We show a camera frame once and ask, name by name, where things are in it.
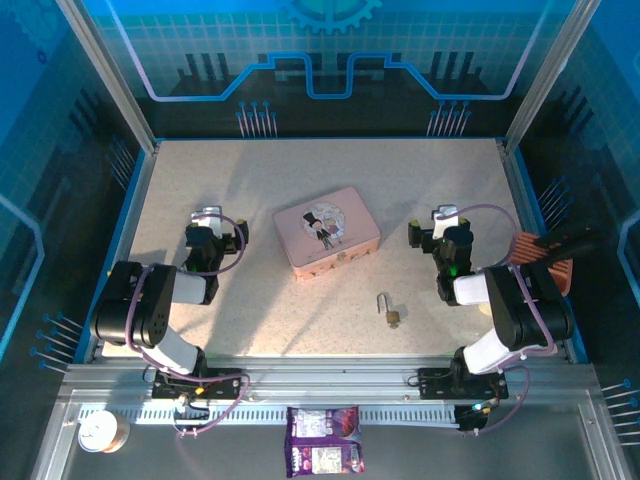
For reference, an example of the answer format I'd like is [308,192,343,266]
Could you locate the brass padlock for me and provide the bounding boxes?
[376,291,402,327]

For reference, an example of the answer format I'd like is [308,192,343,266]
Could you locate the pink tin box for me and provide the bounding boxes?
[271,186,382,283]

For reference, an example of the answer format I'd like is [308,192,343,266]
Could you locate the pink and cream knife block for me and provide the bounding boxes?
[479,231,574,317]

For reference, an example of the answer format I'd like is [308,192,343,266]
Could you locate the purple snack bag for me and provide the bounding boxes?
[283,405,366,479]

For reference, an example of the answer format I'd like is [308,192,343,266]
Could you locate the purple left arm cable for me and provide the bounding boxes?
[123,213,251,439]

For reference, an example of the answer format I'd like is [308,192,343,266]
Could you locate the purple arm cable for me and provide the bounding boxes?
[458,202,557,437]
[123,213,251,439]

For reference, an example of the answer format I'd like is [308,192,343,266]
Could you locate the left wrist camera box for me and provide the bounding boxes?
[189,204,224,237]

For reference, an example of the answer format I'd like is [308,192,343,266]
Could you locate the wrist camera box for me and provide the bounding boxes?
[432,203,459,240]
[189,204,224,237]

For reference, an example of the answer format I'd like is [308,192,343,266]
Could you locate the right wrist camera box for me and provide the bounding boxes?
[432,203,459,240]

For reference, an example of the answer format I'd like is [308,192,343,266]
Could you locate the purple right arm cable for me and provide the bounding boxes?
[458,202,557,437]

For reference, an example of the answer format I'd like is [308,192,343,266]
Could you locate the black knife handle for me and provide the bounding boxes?
[535,224,607,251]
[533,239,601,265]

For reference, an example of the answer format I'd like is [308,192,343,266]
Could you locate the white slotted cable duct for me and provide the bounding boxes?
[78,403,459,427]

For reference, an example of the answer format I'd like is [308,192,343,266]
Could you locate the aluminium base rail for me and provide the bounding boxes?
[63,355,597,402]

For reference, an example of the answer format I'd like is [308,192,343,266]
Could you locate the aluminium frame post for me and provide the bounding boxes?
[54,0,160,154]
[503,0,603,147]

